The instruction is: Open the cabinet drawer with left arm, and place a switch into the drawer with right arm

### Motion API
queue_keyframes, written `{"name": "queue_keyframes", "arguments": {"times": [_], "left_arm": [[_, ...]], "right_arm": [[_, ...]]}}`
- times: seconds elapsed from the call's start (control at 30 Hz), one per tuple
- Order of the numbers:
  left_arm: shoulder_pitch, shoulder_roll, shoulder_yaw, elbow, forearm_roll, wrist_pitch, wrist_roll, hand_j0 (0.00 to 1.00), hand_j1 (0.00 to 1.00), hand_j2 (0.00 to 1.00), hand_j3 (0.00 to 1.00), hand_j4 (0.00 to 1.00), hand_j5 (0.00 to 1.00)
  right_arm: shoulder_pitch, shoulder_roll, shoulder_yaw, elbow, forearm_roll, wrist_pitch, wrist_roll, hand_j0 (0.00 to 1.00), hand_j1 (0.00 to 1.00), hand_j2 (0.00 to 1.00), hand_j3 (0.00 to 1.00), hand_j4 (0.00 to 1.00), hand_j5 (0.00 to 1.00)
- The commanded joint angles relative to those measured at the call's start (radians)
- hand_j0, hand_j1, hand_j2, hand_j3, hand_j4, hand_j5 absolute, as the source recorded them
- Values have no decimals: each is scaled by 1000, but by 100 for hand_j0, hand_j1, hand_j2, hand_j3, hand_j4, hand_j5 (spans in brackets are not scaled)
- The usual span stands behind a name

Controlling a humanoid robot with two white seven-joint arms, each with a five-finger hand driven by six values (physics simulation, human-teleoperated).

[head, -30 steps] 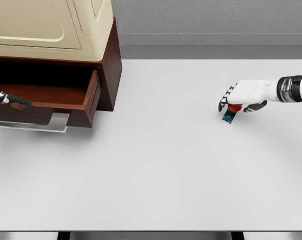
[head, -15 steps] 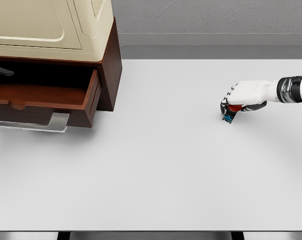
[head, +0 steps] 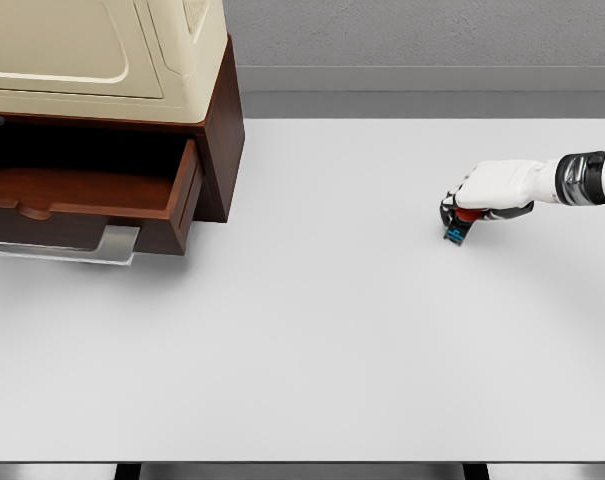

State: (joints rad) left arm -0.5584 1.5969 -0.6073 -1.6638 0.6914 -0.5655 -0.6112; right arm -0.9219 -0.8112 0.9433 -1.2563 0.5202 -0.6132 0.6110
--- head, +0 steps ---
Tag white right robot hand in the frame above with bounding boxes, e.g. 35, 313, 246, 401
439, 159, 548, 226

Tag grey metal drawer handle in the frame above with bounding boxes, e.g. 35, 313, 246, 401
0, 224, 142, 267

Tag brown wooden drawer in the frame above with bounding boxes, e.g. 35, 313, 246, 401
0, 137, 206, 257

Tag cream printer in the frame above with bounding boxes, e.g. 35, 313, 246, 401
0, 0, 230, 127

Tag brown wooden cabinet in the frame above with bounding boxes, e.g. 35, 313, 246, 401
0, 33, 246, 225

